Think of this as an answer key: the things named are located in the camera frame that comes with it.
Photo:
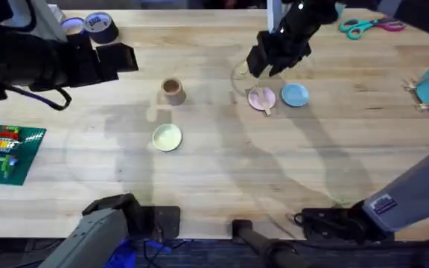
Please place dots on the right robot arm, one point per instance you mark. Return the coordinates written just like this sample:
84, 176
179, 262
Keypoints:
415, 193

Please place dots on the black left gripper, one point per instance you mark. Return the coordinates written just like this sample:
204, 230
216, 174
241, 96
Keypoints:
76, 63

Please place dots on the black clamp post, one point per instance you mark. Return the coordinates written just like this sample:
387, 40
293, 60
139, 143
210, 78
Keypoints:
259, 240

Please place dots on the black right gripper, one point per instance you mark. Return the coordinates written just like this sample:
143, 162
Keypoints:
296, 30

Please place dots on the black tape roll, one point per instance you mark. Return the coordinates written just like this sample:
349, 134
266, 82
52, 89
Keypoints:
101, 27

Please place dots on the upright flat wrist plate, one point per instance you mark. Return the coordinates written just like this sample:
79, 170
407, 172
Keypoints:
274, 15

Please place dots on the brown cup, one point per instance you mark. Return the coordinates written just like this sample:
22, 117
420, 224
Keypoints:
173, 91

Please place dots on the teal and pink scissors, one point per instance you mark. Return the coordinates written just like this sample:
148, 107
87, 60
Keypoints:
359, 27

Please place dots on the green board with toy blocks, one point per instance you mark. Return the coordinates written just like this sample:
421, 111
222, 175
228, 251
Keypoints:
9, 156

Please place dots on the pale green plate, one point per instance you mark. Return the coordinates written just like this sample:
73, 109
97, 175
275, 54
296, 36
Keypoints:
167, 137

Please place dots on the blue plate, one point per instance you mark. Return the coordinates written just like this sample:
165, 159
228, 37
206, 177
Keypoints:
295, 95

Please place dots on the pink plate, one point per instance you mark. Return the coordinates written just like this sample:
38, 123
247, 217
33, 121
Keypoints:
253, 99

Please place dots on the wooden utensil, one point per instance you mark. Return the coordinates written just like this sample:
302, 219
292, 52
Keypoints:
243, 68
264, 101

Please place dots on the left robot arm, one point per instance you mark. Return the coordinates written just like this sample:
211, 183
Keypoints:
88, 238

